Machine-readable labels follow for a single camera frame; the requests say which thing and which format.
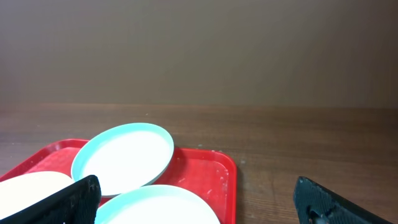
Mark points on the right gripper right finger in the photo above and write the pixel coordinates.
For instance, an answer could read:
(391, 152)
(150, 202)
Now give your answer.
(316, 204)

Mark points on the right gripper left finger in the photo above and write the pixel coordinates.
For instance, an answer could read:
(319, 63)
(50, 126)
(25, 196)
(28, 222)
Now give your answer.
(75, 204)

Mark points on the white plate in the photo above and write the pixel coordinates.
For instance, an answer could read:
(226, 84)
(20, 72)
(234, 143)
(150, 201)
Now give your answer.
(25, 190)

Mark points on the light blue top plate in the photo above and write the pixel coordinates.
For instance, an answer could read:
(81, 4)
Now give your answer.
(125, 157)

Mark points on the light blue plate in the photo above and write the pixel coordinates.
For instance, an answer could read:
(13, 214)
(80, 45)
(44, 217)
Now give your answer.
(125, 157)
(156, 204)

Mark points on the red plastic tray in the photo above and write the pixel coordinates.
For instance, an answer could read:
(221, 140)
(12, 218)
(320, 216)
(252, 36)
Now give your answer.
(209, 174)

